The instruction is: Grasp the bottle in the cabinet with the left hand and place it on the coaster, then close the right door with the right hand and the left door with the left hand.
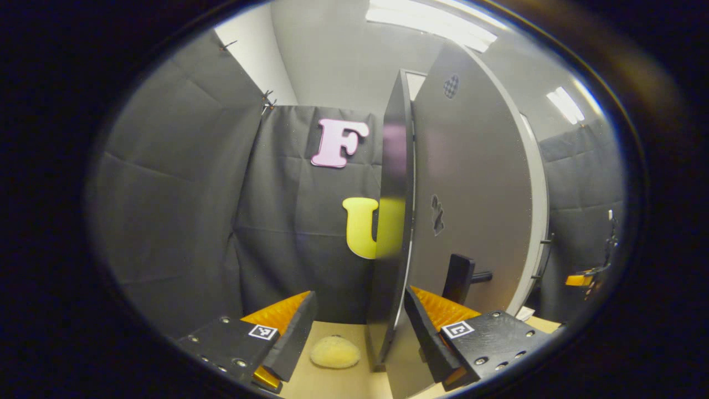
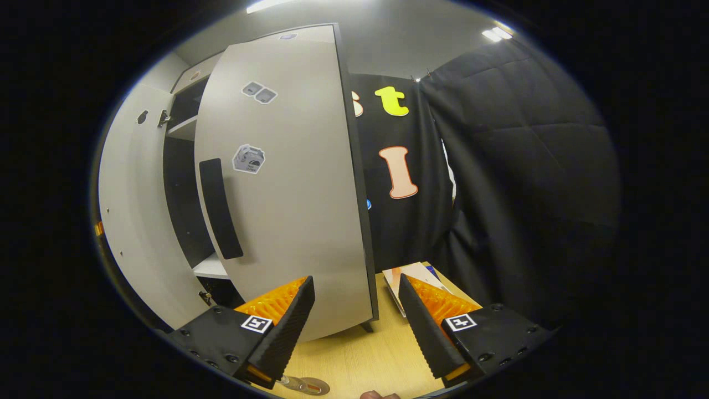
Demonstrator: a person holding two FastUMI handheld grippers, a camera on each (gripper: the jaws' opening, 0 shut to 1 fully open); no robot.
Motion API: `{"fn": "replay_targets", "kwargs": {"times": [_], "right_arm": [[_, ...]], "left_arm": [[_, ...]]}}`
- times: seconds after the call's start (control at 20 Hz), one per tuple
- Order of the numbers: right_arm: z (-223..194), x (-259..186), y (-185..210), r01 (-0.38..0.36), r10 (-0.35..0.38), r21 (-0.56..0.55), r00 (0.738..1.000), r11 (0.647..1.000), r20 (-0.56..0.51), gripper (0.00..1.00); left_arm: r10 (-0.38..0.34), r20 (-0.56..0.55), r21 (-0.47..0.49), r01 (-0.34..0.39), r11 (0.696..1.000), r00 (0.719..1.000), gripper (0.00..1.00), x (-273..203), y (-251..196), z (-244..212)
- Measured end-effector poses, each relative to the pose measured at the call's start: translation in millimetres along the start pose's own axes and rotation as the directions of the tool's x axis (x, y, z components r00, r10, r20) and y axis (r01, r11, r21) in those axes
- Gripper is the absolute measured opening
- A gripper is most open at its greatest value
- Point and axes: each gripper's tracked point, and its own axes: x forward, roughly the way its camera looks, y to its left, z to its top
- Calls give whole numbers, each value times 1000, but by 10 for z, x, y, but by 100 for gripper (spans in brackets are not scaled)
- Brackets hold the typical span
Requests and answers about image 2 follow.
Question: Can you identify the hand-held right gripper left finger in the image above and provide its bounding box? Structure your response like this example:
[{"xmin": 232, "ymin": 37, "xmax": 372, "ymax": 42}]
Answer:
[{"xmin": 166, "ymin": 275, "xmax": 316, "ymax": 390}]

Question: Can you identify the clear glass bottle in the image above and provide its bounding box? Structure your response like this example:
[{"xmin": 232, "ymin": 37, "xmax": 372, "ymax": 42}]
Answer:
[{"xmin": 277, "ymin": 373, "xmax": 311, "ymax": 390}]

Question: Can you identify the white and orange booklet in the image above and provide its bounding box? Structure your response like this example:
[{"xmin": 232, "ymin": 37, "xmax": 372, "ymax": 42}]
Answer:
[{"xmin": 382, "ymin": 262, "xmax": 452, "ymax": 318}]

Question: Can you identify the black door handle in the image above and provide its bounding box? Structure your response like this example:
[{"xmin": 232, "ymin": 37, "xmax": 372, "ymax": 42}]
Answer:
[{"xmin": 198, "ymin": 158, "xmax": 244, "ymax": 260}]

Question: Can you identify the black backdrop cloth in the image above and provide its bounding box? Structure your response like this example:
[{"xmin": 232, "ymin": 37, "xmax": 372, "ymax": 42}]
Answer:
[{"xmin": 352, "ymin": 72, "xmax": 458, "ymax": 275}]

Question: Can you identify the white cabinet shelf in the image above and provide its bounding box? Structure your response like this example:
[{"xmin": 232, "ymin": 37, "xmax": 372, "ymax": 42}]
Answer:
[{"xmin": 166, "ymin": 115, "xmax": 199, "ymax": 142}]

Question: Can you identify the large ceiling light panel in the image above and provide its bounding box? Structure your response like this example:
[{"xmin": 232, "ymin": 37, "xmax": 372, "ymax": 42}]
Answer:
[{"xmin": 246, "ymin": 0, "xmax": 294, "ymax": 14}]

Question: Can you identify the white cabinet door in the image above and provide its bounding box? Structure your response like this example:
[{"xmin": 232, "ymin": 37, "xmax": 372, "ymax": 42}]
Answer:
[
  {"xmin": 194, "ymin": 39, "xmax": 373, "ymax": 341},
  {"xmin": 98, "ymin": 83, "xmax": 208, "ymax": 331}
]

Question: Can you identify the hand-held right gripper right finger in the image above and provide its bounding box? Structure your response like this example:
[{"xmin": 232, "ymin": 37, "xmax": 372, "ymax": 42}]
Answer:
[{"xmin": 398, "ymin": 273, "xmax": 554, "ymax": 388}]

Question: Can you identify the white and grey cabinet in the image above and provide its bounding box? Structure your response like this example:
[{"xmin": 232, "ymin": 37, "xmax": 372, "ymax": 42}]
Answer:
[{"xmin": 98, "ymin": 23, "xmax": 381, "ymax": 341}]

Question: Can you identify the black quilted cloth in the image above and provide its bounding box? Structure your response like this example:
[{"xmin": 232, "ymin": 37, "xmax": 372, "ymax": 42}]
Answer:
[{"xmin": 418, "ymin": 39, "xmax": 621, "ymax": 333}]

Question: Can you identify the small ceiling light panel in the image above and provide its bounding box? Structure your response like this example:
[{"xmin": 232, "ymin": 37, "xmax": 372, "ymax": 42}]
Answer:
[{"xmin": 481, "ymin": 22, "xmax": 515, "ymax": 42}]

